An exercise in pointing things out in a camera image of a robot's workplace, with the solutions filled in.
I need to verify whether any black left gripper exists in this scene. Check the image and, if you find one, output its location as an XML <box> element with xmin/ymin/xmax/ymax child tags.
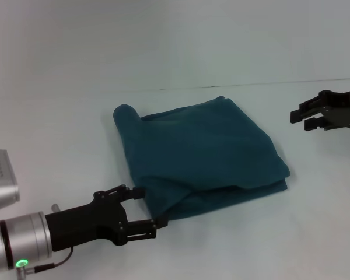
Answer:
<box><xmin>45</xmin><ymin>184</ymin><xmax>169</xmax><ymax>253</ymax></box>

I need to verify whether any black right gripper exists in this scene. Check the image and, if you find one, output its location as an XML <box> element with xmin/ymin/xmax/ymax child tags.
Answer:
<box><xmin>290</xmin><ymin>84</ymin><xmax>350</xmax><ymax>132</ymax></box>

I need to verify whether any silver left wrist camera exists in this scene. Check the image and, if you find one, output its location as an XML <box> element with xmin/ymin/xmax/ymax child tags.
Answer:
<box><xmin>0</xmin><ymin>149</ymin><xmax>21</xmax><ymax>234</ymax></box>

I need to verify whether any teal blue t-shirt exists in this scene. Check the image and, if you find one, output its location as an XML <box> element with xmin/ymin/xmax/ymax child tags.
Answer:
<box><xmin>113</xmin><ymin>95</ymin><xmax>291</xmax><ymax>222</ymax></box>

